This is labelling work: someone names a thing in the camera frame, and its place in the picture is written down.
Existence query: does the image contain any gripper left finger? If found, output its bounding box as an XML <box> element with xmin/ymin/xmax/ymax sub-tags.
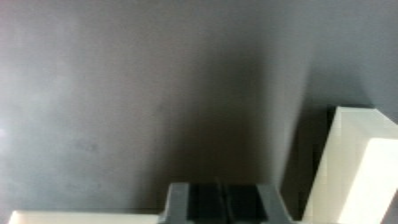
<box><xmin>158</xmin><ymin>181</ymin><xmax>222</xmax><ymax>224</ymax></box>

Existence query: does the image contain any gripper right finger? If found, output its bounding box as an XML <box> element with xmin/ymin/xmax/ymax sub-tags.
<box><xmin>220</xmin><ymin>183</ymin><xmax>295</xmax><ymax>224</ymax></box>

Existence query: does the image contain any white U-shaped table frame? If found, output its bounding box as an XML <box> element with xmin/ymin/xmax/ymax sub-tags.
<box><xmin>302</xmin><ymin>107</ymin><xmax>398</xmax><ymax>224</ymax></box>

